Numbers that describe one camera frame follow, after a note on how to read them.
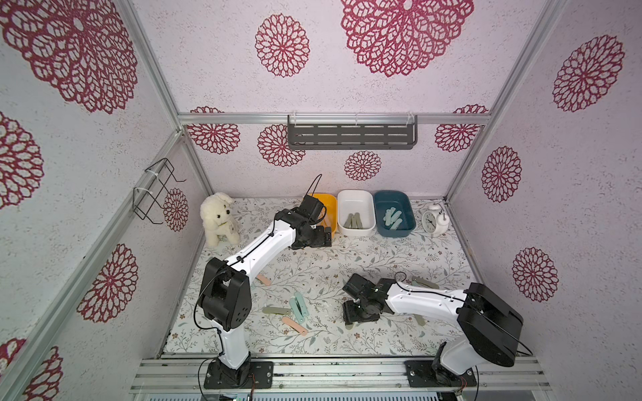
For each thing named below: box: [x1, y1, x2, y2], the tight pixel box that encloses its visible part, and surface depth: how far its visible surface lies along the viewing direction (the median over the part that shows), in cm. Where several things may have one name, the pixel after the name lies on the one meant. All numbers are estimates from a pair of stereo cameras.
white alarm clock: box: [421, 204, 450, 235], surface depth 104 cm
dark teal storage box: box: [373, 189, 417, 238], surface depth 115 cm
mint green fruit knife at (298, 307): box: [289, 291, 308, 324], surface depth 89 cm
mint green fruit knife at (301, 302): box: [293, 291, 310, 317], surface depth 89 cm
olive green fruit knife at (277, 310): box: [262, 306, 292, 315], surface depth 89 cm
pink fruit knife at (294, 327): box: [281, 316, 308, 337], surface depth 85 cm
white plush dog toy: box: [199, 192, 240, 248], surface depth 94 cm
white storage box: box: [336, 188, 377, 237], surface depth 116 cm
